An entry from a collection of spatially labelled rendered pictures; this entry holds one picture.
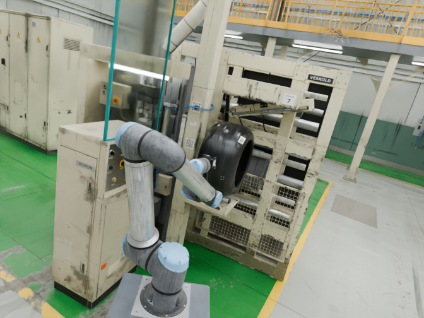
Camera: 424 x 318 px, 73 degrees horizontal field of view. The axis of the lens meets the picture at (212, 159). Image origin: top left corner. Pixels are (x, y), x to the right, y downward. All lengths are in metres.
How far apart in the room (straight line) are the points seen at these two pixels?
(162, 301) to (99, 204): 0.79
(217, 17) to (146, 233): 1.50
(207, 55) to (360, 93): 9.28
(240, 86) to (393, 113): 9.11
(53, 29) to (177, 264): 4.18
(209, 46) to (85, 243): 1.59
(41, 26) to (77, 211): 3.53
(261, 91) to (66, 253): 1.85
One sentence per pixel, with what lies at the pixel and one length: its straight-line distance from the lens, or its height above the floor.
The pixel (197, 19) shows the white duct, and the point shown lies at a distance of 2.57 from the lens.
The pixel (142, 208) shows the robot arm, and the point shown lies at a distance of 1.27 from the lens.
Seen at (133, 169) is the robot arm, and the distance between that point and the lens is 1.15.
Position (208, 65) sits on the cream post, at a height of 1.81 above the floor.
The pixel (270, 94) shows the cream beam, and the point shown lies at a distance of 2.27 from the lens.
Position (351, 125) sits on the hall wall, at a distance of 11.06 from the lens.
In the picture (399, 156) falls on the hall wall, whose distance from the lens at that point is 11.20.
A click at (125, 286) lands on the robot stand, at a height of 0.60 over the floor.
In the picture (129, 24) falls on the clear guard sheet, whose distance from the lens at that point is 1.82.
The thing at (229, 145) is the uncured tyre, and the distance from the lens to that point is 1.95.
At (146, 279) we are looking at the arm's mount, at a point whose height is 0.70.
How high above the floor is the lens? 1.78
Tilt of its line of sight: 17 degrees down
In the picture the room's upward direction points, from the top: 12 degrees clockwise
